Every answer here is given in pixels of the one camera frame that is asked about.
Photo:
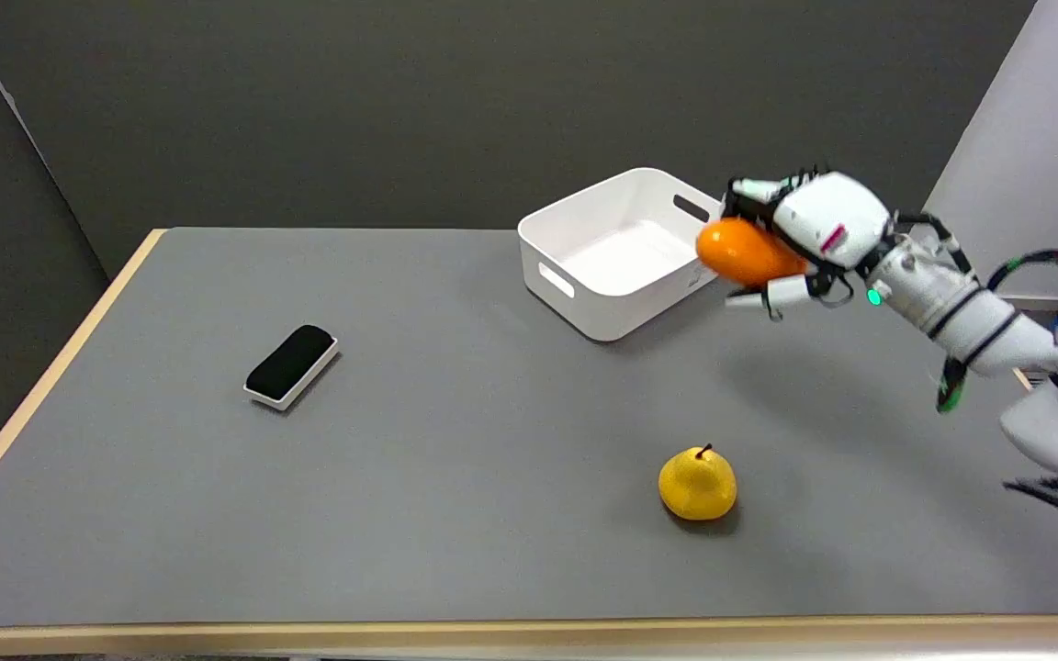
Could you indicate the yellow pear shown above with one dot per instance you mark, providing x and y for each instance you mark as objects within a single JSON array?
[{"x": 697, "y": 483}]

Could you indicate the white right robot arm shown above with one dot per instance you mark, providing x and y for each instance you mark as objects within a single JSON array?
[{"x": 979, "y": 317}]

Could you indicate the black and white eraser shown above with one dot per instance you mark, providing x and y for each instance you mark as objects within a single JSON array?
[{"x": 290, "y": 364}]

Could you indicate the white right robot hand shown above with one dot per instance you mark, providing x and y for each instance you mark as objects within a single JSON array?
[{"x": 830, "y": 220}]

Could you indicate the white plastic storage box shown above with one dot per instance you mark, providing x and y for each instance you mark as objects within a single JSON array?
[{"x": 618, "y": 257}]

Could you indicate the orange mango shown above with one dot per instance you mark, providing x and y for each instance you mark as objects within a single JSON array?
[{"x": 747, "y": 251}]

